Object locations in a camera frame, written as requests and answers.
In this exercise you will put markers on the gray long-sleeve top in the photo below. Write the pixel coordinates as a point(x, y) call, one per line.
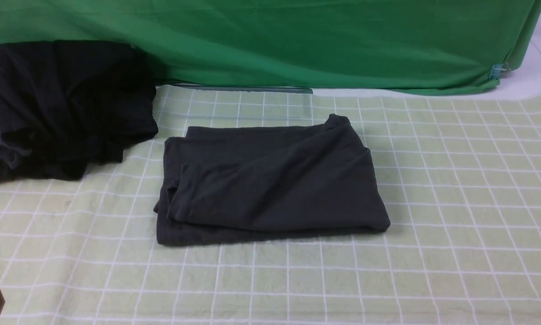
point(231, 185)

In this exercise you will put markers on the black garment pile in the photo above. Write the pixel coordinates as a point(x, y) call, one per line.
point(67, 104)

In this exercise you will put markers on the green backdrop cloth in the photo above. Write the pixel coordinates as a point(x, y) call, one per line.
point(421, 47)

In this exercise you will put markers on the green checkered table mat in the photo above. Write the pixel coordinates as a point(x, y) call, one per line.
point(461, 179)

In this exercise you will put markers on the blue binder clip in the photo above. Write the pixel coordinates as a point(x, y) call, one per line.
point(499, 71)

